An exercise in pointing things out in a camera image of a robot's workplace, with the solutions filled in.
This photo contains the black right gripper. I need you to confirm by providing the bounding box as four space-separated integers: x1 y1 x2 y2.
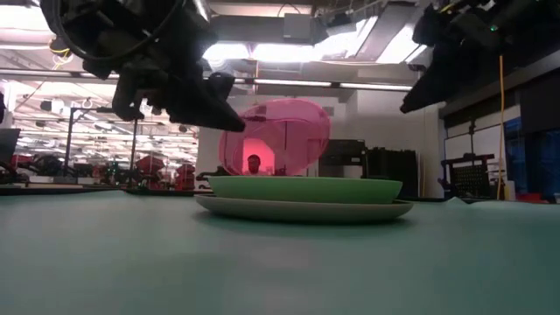
399 2 504 116

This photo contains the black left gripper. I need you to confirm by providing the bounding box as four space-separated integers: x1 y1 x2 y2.
81 17 247 133

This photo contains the translucent pink plastic plate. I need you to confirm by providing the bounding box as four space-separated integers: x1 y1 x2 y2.
217 98 333 177

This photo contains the green plastic plate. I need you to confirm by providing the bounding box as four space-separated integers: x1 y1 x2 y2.
206 175 403 206

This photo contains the person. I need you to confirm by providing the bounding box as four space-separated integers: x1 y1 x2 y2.
242 153 265 177

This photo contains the red machine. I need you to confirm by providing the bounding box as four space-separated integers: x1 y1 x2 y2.
134 155 166 186
174 163 197 191

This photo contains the black equipment cabinet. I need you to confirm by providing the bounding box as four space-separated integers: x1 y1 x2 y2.
366 147 420 199
318 138 367 179

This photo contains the black pegboard cart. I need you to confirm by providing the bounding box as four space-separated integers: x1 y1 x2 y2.
439 152 496 201

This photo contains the black stand pole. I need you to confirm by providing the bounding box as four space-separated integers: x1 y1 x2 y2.
128 117 139 177
62 106 76 177

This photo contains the long ceiling light bar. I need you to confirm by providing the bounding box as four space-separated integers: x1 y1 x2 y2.
252 78 413 93

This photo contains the grey ceiling box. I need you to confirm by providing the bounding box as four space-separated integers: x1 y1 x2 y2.
283 12 313 41

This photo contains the pale grey plastic plate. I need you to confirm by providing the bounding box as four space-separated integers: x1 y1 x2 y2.
194 194 415 225

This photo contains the dark monitor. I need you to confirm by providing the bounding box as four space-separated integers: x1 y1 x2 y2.
0 127 22 165

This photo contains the yellow hanging cable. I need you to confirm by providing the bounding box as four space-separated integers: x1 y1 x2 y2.
495 54 507 201

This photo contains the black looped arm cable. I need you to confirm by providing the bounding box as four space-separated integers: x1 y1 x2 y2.
51 0 185 63

